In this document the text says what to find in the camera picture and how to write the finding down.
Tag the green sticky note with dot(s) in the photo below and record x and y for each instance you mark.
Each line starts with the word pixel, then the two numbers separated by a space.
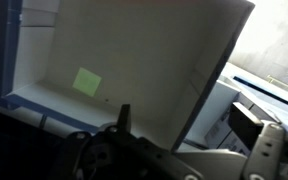
pixel 86 82

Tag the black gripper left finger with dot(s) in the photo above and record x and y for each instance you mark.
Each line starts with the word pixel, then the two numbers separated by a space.
pixel 124 118

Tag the white tv stand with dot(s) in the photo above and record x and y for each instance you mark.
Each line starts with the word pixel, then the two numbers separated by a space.
pixel 270 100

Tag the dark blue box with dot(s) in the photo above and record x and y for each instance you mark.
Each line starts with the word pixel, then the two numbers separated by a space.
pixel 163 57

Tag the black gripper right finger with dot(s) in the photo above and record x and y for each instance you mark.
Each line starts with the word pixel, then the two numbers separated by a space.
pixel 244 124

